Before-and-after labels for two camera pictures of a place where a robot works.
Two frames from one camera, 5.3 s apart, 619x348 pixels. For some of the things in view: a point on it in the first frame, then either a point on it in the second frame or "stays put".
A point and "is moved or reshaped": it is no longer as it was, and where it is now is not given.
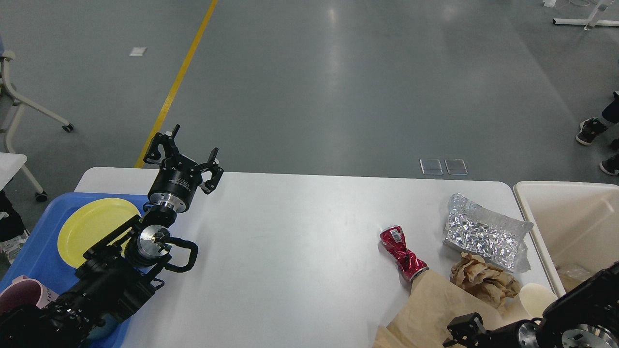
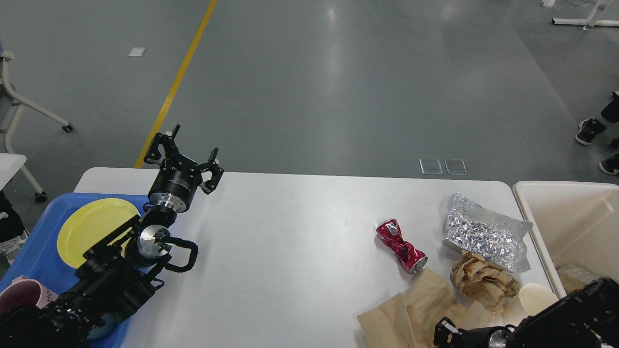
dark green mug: (106, 331) stays put
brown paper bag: (422, 321) is moved or reshaped
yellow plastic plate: (94, 224) stays put
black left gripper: (172, 189) stays put
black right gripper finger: (468, 327) -> (446, 335)
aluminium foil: (472, 227) stays put
